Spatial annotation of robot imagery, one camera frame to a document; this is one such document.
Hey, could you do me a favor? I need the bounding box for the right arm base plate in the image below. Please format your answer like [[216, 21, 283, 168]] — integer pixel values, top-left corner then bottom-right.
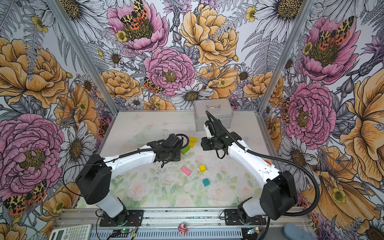
[[219, 209, 267, 226]]

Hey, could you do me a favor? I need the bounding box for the silver metal case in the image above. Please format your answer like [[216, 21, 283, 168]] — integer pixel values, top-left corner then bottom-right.
[[194, 99, 234, 132]]

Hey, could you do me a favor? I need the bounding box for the green rectangular block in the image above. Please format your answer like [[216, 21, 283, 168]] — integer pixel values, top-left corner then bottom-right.
[[181, 146, 191, 155]]

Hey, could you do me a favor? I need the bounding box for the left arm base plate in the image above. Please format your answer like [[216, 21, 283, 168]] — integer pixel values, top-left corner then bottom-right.
[[100, 210, 144, 227]]

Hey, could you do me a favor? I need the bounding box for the pink rectangular block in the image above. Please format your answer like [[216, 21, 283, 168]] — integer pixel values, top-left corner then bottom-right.
[[181, 166, 192, 176]]

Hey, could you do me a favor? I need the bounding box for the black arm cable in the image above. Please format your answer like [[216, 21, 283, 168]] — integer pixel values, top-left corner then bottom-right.
[[205, 110, 321, 217], [62, 133, 190, 197]]

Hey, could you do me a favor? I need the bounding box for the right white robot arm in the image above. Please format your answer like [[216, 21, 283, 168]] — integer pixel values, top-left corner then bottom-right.
[[201, 117, 298, 224]]

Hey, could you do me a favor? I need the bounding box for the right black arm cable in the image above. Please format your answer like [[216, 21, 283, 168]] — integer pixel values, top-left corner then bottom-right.
[[205, 110, 321, 217]]

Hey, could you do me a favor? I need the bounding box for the blue cloth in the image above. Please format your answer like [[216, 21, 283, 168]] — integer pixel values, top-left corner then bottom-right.
[[284, 224, 316, 240]]

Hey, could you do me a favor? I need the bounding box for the pink toy figure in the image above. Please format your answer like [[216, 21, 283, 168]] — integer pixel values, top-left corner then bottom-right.
[[178, 223, 189, 236]]

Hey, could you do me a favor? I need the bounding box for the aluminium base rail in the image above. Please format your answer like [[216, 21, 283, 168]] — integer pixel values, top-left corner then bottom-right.
[[55, 206, 311, 230]]

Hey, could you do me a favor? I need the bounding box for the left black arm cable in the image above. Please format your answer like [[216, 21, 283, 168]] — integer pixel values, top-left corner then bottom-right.
[[62, 133, 190, 197]]

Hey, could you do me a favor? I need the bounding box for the yellow rectangular block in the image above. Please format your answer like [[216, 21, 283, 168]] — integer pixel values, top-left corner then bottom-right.
[[189, 137, 198, 143]]

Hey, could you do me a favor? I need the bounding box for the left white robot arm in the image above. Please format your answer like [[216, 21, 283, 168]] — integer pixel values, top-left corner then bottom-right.
[[75, 134, 190, 226]]

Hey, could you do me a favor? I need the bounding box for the teal cube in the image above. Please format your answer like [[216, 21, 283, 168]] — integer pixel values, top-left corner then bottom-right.
[[203, 179, 210, 187]]

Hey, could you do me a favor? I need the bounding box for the white calculator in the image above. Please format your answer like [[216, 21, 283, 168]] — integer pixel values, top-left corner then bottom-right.
[[49, 225, 92, 240]]

